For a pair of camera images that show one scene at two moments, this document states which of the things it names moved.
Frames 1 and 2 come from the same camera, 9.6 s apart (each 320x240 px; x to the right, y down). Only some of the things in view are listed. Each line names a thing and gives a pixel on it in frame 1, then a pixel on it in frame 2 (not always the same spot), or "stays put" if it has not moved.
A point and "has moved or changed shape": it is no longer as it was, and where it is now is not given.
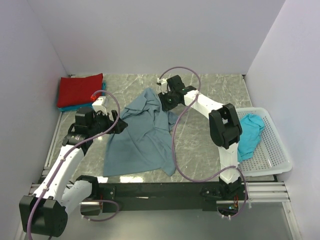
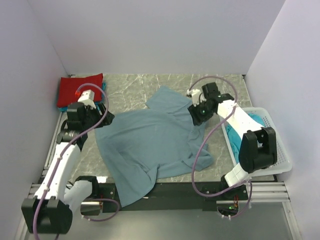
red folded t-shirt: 78,90 stays put
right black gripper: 165,106 to 194,112
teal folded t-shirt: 82,105 stays put
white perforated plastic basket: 272,156 stays put
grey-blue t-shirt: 144,144 has moved or changed shape
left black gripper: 109,122 to 102,109
